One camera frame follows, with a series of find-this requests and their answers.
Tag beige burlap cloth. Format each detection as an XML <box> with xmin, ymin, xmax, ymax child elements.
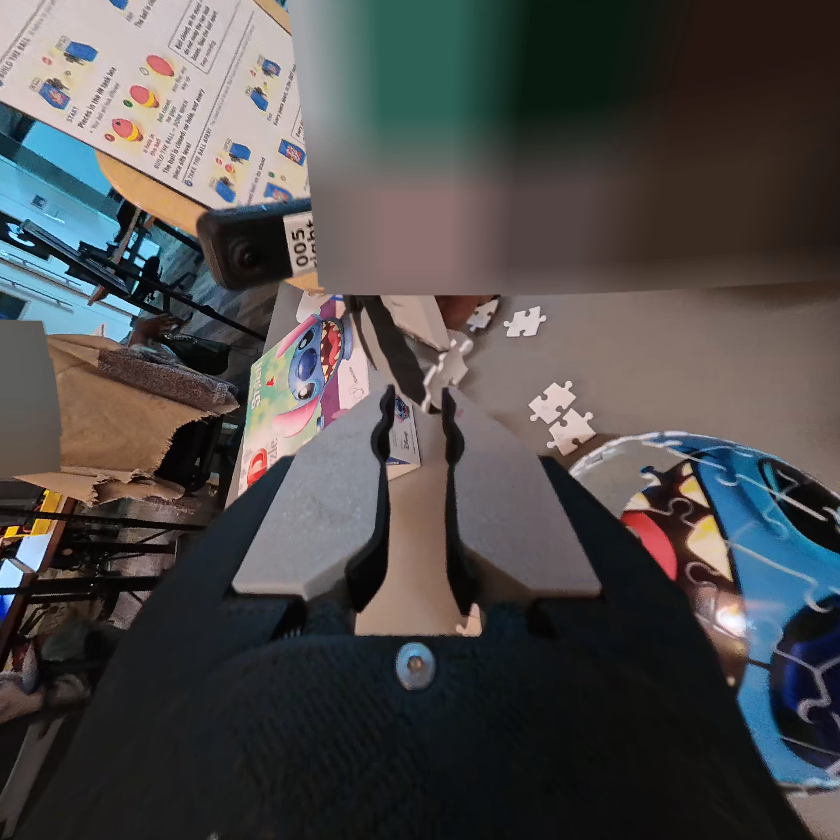
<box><xmin>46</xmin><ymin>333</ymin><xmax>242</xmax><ymax>506</ymax></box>

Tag dark speckled cloth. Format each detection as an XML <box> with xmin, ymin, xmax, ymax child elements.
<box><xmin>97</xmin><ymin>346</ymin><xmax>240</xmax><ymax>411</ymax></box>

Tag white printed instruction sheet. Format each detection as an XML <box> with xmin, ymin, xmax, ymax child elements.
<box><xmin>0</xmin><ymin>0</ymin><xmax>309</xmax><ymax>211</ymax></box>

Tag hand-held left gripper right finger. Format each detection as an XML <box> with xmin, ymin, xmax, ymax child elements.
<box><xmin>441</xmin><ymin>386</ymin><xmax>602</xmax><ymax>616</ymax></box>

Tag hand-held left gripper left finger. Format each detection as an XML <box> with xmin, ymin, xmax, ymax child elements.
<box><xmin>231</xmin><ymin>385</ymin><xmax>396</xmax><ymax>613</ymax></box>

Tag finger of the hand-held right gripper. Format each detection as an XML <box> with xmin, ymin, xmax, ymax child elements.
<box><xmin>346</xmin><ymin>295</ymin><xmax>460</xmax><ymax>408</ymax></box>

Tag black metal stand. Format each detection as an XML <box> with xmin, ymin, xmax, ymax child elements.
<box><xmin>0</xmin><ymin>220</ymin><xmax>266</xmax><ymax>342</ymax></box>

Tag blue puzzle ball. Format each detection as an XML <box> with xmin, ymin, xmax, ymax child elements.
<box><xmin>567</xmin><ymin>430</ymin><xmax>840</xmax><ymax>798</ymax></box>

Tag wooden board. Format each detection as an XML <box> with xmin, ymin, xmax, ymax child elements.
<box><xmin>92</xmin><ymin>0</ymin><xmax>322</xmax><ymax>294</ymax></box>

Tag colourful cartoon puzzle box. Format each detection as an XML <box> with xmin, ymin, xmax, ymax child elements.
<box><xmin>238</xmin><ymin>295</ymin><xmax>424</xmax><ymax>509</ymax></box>

